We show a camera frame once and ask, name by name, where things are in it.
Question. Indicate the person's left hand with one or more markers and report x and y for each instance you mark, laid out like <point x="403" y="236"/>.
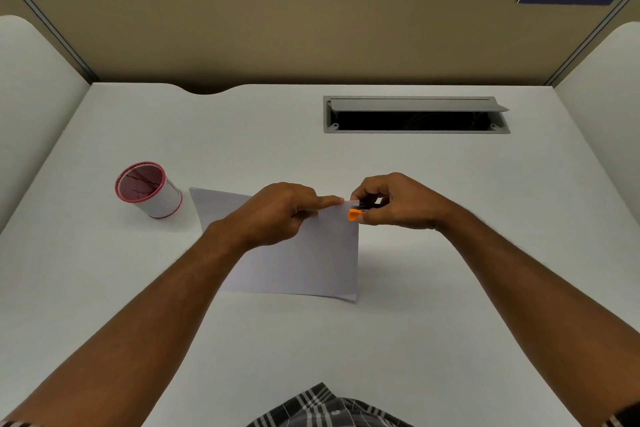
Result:
<point x="265" y="216"/>

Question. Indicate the person's right hand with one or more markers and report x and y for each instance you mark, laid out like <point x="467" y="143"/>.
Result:
<point x="410" y="204"/>

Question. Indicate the orange and grey stapler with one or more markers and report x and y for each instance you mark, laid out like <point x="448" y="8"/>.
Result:
<point x="354" y="214"/>

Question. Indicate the white paper sheets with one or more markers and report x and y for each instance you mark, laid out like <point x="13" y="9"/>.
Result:
<point x="310" y="261"/>

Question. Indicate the person's right forearm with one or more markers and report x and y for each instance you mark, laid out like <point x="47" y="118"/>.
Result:
<point x="550" y="301"/>

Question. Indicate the person's left forearm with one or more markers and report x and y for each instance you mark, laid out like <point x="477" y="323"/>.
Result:
<point x="130" y="331"/>

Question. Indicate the white desk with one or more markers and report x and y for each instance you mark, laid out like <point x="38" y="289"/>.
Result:
<point x="400" y="341"/>

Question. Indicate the white pen cup red rim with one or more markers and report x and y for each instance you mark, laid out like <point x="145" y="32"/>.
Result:
<point x="162" y="204"/>

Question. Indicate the beige partition panel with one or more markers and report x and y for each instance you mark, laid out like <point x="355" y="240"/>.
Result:
<point x="300" y="26"/>

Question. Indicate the black white plaid shirt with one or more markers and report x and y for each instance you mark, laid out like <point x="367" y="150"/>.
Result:
<point x="325" y="411"/>

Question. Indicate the white side divider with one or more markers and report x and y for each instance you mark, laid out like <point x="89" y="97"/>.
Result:
<point x="35" y="106"/>
<point x="605" y="106"/>

